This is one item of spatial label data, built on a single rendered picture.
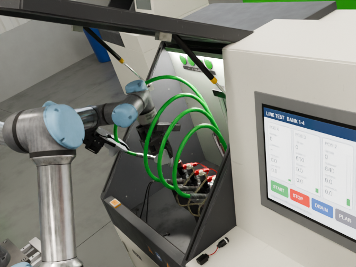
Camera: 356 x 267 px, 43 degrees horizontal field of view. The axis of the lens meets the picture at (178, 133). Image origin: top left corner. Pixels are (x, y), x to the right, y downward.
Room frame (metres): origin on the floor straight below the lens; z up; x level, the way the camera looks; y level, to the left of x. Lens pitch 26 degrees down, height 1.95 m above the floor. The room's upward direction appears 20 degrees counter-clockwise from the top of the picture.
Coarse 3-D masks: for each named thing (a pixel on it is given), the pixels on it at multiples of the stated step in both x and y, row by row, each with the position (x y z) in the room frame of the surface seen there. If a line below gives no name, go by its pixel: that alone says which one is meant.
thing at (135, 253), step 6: (120, 234) 1.69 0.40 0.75; (126, 240) 1.64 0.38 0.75; (126, 246) 1.70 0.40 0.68; (132, 246) 1.59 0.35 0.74; (132, 252) 1.64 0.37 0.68; (138, 252) 1.54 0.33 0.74; (132, 258) 1.69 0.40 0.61; (138, 258) 1.59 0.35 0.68; (144, 258) 1.50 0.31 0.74; (138, 264) 1.64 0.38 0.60; (144, 264) 1.54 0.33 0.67; (150, 264) 1.45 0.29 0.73; (156, 264) 1.38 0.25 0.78
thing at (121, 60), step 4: (84, 28) 1.81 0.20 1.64; (88, 28) 1.81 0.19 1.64; (88, 32) 1.81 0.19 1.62; (92, 32) 1.82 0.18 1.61; (92, 36) 1.82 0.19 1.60; (96, 36) 1.82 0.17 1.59; (96, 40) 1.82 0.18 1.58; (100, 40) 1.82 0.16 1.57; (104, 44) 1.82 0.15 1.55; (108, 48) 1.83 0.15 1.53; (112, 52) 1.83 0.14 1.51; (116, 56) 1.83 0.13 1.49; (120, 60) 1.84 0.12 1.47; (124, 64) 1.85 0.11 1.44; (148, 84) 1.86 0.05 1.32; (152, 84) 1.87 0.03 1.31; (148, 88) 1.86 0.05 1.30; (152, 88) 1.87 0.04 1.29
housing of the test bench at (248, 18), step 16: (192, 16) 1.98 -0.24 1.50; (208, 16) 1.88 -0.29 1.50; (224, 16) 1.79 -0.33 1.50; (240, 16) 1.70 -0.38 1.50; (256, 16) 1.62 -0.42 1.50; (272, 16) 1.55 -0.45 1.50; (288, 16) 1.48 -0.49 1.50; (304, 16) 1.42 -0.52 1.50; (320, 16) 1.43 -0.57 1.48; (336, 16) 1.40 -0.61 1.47; (352, 16) 1.35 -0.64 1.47
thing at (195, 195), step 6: (198, 126) 1.31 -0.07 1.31; (204, 126) 1.32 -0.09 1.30; (210, 126) 1.33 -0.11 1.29; (192, 132) 1.30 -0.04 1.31; (216, 132) 1.33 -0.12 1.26; (186, 138) 1.29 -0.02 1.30; (222, 138) 1.34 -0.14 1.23; (222, 144) 1.34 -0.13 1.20; (180, 150) 1.27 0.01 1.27; (174, 162) 1.26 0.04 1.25; (174, 168) 1.25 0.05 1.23; (174, 174) 1.25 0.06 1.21; (174, 180) 1.25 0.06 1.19; (174, 186) 1.25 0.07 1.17; (180, 192) 1.25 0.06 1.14; (192, 198) 1.26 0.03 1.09; (198, 198) 1.27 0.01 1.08; (204, 198) 1.28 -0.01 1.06
